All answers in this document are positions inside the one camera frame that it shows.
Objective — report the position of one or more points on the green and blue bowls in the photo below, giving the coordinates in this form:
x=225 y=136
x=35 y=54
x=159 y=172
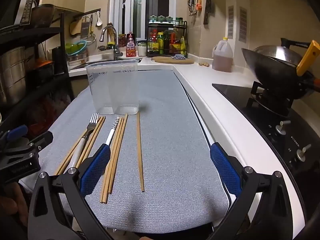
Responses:
x=75 y=48

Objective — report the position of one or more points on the red dish soap pouch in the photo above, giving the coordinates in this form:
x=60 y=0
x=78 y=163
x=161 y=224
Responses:
x=130 y=46

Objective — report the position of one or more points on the clear plastic utensil container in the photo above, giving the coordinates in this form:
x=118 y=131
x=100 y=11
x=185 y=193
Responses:
x=114 y=86

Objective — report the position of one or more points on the grey textured table mat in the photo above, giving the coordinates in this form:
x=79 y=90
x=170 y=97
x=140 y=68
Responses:
x=182 y=187

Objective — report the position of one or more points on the round wooden cutting board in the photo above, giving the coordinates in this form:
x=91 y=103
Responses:
x=170 y=60

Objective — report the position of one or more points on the blue dish cloth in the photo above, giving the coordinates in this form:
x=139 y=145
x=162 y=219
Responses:
x=179 y=57

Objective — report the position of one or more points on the black gas stove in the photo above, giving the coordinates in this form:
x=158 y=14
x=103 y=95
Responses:
x=288 y=134

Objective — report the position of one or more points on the lone wooden chopstick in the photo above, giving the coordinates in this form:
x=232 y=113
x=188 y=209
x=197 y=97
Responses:
x=139 y=153

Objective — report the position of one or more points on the large steel pot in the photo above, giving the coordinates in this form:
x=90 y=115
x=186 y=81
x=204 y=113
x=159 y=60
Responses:
x=13 y=76

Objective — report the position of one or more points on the black spice rack with bottles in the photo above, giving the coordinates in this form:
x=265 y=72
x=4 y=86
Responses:
x=168 y=36

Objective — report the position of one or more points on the white spoon striped handle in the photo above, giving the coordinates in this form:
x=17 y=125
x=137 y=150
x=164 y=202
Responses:
x=112 y=131

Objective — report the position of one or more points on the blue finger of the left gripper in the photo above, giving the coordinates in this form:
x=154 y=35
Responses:
x=17 y=133
x=36 y=145

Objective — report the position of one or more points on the chrome kitchen faucet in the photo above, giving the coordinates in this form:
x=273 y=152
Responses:
x=108 y=41

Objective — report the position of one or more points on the stainless steel sink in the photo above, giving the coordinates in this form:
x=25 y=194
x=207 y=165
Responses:
x=83 y=65

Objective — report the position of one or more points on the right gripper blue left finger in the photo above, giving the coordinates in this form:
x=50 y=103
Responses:
x=47 y=217

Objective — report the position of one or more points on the microwave oven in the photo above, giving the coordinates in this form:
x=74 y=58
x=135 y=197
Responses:
x=15 y=13

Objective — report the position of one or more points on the white jar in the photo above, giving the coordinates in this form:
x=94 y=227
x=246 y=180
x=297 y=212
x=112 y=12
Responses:
x=142 y=48

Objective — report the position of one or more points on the fork with white handle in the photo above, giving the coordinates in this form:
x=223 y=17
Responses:
x=90 y=127

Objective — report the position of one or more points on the hanging cleaver knife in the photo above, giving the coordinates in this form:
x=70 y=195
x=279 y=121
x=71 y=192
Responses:
x=207 y=11

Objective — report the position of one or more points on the hanging kitchen tools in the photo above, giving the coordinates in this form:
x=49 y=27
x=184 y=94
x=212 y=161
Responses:
x=194 y=7

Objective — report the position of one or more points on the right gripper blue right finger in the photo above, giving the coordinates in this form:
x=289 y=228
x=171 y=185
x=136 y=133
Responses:
x=273 y=217

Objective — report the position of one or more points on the hanging metal grater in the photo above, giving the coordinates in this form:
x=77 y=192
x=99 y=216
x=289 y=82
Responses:
x=85 y=26

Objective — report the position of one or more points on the hanging white ladle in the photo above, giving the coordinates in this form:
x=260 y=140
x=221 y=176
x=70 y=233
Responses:
x=99 y=22

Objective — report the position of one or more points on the plastic jug of oil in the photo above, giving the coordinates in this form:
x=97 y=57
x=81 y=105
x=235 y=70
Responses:
x=222 y=56

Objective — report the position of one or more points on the black wok with lid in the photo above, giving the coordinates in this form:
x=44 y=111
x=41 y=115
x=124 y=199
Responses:
x=284 y=78

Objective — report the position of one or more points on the dark bowl on shelf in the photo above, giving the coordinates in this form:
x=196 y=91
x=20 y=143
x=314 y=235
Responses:
x=42 y=16

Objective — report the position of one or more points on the black metal shelf rack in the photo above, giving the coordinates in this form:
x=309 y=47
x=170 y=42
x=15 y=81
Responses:
x=33 y=38

